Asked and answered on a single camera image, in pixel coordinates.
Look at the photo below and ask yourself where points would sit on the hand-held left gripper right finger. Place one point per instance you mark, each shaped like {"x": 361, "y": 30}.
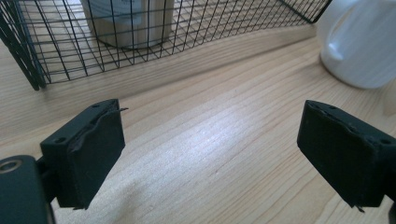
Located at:
{"x": 339, "y": 158}

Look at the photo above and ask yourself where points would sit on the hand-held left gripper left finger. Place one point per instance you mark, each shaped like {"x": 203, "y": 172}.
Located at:
{"x": 90, "y": 158}

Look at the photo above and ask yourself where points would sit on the silver can with white label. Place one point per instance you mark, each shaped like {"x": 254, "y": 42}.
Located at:
{"x": 155, "y": 25}

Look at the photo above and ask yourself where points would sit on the white plastic jug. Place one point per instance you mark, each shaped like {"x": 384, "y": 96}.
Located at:
{"x": 358, "y": 46}

